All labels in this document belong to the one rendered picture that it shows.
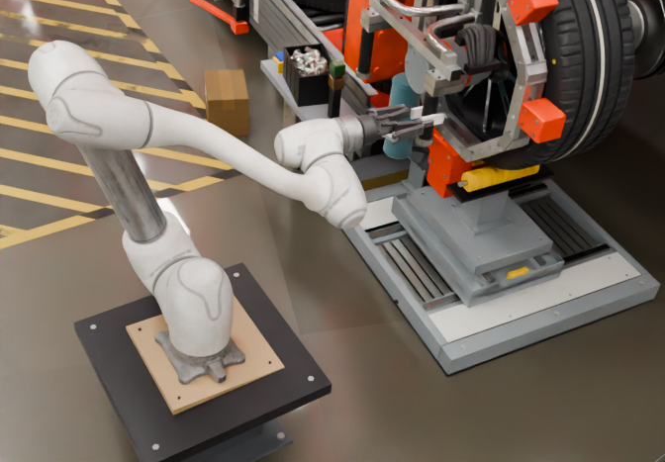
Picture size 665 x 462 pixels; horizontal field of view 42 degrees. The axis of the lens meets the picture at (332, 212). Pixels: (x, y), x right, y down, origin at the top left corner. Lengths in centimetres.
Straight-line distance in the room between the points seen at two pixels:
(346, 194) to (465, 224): 95
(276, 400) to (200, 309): 31
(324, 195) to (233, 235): 115
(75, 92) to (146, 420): 84
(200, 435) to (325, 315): 80
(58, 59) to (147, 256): 58
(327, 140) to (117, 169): 48
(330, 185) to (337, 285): 100
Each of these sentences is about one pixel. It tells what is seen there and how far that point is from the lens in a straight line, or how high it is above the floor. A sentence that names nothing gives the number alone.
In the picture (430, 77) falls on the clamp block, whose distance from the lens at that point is 212.
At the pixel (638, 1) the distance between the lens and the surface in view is 272.
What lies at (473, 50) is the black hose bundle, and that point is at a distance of 214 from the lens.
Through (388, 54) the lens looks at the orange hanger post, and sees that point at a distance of 285.
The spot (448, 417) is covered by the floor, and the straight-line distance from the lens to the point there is 257.
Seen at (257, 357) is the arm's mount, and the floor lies 31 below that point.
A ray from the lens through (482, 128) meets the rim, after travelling 257.
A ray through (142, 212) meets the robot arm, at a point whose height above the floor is 69.
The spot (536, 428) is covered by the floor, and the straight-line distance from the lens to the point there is 261.
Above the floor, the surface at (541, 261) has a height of 18.
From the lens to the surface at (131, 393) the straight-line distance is 220.
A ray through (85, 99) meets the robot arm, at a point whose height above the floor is 112.
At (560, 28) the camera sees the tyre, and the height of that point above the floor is 106.
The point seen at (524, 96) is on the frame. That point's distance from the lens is 221.
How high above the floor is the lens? 204
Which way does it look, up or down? 41 degrees down
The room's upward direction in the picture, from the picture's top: 5 degrees clockwise
